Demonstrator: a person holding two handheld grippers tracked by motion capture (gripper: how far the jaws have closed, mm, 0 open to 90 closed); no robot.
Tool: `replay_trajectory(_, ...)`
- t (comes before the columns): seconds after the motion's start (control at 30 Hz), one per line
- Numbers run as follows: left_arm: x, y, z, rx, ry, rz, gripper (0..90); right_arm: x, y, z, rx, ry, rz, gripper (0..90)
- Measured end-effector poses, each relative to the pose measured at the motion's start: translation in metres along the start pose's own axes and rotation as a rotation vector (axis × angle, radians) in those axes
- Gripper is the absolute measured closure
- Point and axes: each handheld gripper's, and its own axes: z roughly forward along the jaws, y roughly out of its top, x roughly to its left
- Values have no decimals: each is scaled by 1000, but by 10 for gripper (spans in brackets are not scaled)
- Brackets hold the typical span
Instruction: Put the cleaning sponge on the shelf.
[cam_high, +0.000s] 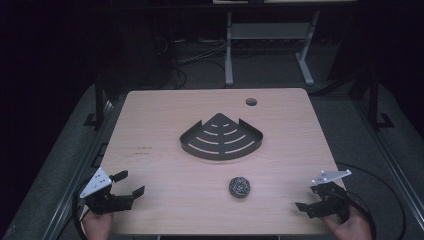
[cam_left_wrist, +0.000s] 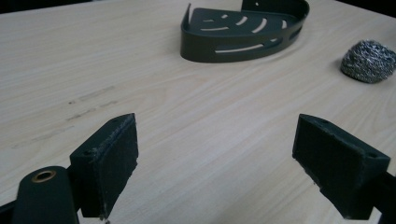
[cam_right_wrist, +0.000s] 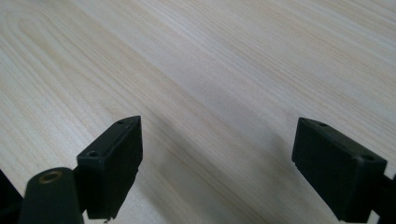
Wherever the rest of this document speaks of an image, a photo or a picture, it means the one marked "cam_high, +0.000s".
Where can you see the black corner shelf rack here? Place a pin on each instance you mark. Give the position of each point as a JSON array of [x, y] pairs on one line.
[[221, 137]]

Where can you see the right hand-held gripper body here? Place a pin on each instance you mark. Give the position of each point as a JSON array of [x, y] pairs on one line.
[[330, 196]]

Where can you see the steel wool scouring ball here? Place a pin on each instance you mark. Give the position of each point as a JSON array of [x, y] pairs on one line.
[[239, 187]]

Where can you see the person's left hand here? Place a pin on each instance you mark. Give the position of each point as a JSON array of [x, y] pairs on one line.
[[98, 225]]

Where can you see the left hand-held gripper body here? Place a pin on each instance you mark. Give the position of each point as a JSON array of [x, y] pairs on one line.
[[100, 191]]

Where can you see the grey metal stand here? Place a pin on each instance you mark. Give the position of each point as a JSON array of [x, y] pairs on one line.
[[268, 46]]

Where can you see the person's right hand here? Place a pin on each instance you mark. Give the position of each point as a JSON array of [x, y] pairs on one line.
[[350, 226]]

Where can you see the black metal post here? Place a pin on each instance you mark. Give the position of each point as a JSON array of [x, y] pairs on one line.
[[99, 100], [375, 100]]

